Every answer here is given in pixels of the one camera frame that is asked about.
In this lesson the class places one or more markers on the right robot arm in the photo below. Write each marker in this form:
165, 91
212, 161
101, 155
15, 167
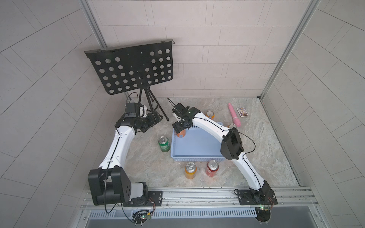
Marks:
231, 144

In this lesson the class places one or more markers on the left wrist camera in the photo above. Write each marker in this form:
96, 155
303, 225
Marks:
135, 110

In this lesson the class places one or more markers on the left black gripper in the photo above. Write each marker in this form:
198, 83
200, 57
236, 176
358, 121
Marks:
151, 122

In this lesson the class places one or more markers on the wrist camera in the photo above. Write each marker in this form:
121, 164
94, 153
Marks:
135, 110
179, 111

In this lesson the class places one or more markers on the right circuit board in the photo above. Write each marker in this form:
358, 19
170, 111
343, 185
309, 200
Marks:
263, 215

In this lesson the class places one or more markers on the black perforated music stand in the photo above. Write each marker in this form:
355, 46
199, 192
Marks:
128, 68

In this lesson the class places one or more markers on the small playing card box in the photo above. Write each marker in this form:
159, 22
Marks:
242, 112

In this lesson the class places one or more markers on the orange Fanta can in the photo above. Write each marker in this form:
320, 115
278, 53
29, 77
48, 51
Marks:
210, 114
232, 125

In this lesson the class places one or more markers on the green Sprite can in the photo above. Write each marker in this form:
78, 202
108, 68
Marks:
164, 144

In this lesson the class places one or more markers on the red cola can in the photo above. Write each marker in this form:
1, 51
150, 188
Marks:
212, 168

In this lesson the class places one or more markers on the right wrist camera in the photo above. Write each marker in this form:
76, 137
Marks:
179, 111

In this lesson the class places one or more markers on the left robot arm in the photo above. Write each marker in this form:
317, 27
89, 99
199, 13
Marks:
109, 183

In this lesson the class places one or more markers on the orange soda can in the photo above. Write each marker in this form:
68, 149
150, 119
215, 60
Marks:
181, 134

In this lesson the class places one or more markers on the aluminium mounting rail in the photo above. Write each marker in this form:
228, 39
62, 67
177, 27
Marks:
226, 197

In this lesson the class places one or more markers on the yellow-orange Schweppes can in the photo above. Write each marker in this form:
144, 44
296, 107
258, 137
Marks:
190, 170

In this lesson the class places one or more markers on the pink foam cylinder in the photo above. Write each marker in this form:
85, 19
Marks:
236, 120

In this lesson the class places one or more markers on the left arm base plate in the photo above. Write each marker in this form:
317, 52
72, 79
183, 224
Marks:
149, 200

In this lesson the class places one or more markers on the left circuit board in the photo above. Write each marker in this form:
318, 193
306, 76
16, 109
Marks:
141, 216

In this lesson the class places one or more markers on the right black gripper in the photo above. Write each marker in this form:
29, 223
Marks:
177, 126

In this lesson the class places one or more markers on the circuit board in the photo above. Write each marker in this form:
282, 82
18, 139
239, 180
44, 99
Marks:
141, 216
263, 215

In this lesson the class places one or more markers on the light blue plastic basket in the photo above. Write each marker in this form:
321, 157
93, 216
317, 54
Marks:
196, 146

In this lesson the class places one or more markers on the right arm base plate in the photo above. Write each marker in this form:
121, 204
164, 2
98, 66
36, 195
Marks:
252, 197

